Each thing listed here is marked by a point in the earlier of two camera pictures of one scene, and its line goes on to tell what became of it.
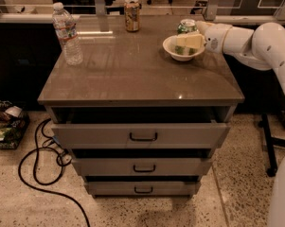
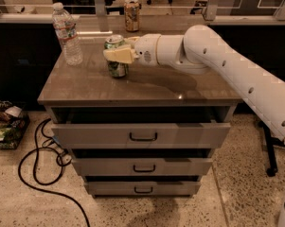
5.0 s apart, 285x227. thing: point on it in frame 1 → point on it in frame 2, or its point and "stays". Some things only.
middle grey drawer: (142, 166) stays
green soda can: (187, 26) → (115, 69)
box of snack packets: (8, 124) stays
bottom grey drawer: (143, 188) stays
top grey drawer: (142, 136) stays
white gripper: (215, 38) → (145, 50)
